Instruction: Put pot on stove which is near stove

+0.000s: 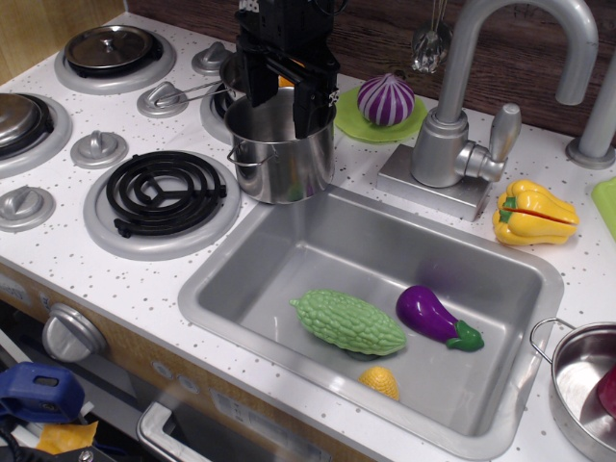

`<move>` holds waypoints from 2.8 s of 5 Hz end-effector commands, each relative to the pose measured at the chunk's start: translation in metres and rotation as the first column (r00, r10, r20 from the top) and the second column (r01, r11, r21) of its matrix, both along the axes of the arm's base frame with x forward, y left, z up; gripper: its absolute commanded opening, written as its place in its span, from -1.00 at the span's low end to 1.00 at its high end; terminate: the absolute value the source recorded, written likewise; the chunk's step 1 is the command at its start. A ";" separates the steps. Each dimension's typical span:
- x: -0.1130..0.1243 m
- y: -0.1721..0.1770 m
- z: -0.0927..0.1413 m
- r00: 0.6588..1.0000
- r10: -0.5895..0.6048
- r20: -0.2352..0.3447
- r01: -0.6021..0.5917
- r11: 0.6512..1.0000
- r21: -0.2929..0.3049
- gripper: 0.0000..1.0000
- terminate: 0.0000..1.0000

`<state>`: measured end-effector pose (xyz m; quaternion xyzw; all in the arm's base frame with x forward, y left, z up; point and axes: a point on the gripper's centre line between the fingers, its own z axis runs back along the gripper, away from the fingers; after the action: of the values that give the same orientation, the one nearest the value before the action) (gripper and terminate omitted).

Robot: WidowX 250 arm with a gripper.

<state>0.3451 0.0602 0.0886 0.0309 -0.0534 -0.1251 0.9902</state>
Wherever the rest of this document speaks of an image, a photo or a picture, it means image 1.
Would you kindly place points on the green plastic plate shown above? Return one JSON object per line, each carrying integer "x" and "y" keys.
{"x": 351, "y": 122}

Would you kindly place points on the purple striped toy onion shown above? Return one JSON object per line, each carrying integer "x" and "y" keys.
{"x": 385, "y": 100}

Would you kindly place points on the steel pan at right edge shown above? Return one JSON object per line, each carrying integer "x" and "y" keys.
{"x": 578, "y": 363}

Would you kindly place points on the silver toy faucet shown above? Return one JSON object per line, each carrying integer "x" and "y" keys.
{"x": 445, "y": 170}

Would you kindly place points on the grey plastic sink basin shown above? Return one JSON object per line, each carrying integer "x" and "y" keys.
{"x": 469, "y": 404}

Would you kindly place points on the steel lid at left edge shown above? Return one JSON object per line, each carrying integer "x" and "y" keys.
{"x": 22, "y": 120}

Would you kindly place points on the yellow cloth piece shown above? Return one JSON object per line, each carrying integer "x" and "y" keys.
{"x": 58, "y": 438}

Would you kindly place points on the yellow toy bell pepper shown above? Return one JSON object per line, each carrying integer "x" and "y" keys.
{"x": 528, "y": 214}

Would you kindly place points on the grey oven door handle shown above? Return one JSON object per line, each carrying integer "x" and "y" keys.
{"x": 178, "y": 433}

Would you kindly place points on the green plate at right edge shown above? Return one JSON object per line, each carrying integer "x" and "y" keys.
{"x": 604, "y": 197}

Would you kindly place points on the grey stove knob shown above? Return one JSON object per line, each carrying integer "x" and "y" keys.
{"x": 163, "y": 101}
{"x": 25, "y": 208}
{"x": 98, "y": 150}
{"x": 209, "y": 61}

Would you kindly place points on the blue clamp handle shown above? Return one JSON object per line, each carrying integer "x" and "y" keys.
{"x": 39, "y": 393}

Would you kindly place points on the grey stove knob rear middle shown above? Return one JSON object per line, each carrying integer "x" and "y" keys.
{"x": 163, "y": 101}

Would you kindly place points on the yellow toy corn piece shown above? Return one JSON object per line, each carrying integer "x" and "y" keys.
{"x": 381, "y": 380}

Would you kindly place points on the grey oven dial knob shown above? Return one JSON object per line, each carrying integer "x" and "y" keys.
{"x": 68, "y": 336}

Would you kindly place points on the tall stainless steel pot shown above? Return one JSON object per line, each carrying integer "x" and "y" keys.
{"x": 272, "y": 164}

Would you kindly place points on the grey stove knob rear right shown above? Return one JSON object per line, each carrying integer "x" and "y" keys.
{"x": 209, "y": 61}

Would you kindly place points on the green toy bitter gourd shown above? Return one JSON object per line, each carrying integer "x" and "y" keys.
{"x": 349, "y": 323}

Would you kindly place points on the black coil stove burner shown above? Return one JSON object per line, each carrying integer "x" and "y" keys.
{"x": 164, "y": 193}

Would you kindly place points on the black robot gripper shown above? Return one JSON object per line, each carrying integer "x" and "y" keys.
{"x": 289, "y": 39}

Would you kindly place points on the grey post at right edge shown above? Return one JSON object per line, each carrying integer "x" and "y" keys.
{"x": 594, "y": 149}

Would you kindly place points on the red toy item in pan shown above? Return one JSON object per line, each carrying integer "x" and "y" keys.
{"x": 606, "y": 392}

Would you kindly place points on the steel pot lid on burner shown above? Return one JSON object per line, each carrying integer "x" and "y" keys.
{"x": 109, "y": 47}

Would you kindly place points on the grey stove knob centre left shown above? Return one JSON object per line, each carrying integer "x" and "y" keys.
{"x": 98, "y": 150}

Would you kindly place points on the grey stove knob front left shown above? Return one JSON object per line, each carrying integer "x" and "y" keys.
{"x": 25, "y": 208}

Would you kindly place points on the hanging clear utensil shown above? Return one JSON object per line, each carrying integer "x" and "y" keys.
{"x": 431, "y": 41}

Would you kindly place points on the purple toy eggplant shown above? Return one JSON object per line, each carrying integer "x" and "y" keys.
{"x": 422, "y": 311}

